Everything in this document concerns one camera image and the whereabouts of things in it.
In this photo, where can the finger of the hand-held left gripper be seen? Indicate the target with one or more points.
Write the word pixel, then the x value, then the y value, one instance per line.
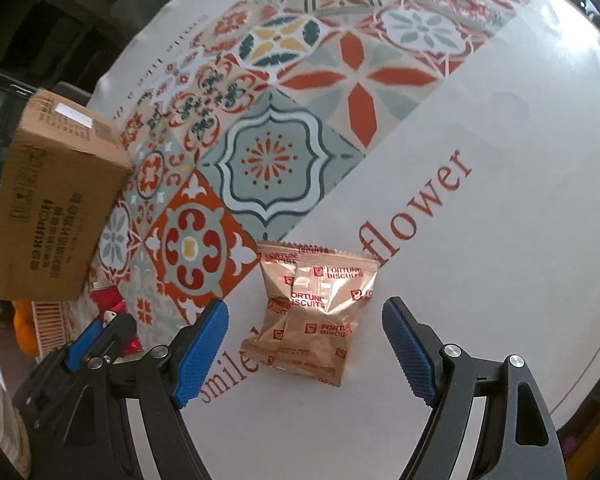
pixel 86 342
pixel 122 332

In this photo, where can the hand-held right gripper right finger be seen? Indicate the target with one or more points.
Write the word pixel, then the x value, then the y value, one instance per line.
pixel 410 350

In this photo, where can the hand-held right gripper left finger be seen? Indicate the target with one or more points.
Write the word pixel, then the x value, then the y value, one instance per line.
pixel 205 355

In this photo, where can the red snack packet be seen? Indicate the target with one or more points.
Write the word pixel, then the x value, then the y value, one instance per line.
pixel 111 302

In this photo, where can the gold biscuit packet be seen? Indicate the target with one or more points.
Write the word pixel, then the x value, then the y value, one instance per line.
pixel 325 325
pixel 275 280

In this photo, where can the brown cardboard box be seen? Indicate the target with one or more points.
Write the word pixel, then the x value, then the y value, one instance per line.
pixel 60 200

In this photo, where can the white plastic basket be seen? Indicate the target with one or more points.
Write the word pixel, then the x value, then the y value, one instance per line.
pixel 50 322

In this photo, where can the orange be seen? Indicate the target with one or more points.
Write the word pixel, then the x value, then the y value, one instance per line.
pixel 22 332

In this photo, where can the floral patterned tablecloth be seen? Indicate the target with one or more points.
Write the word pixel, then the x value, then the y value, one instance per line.
pixel 355 85

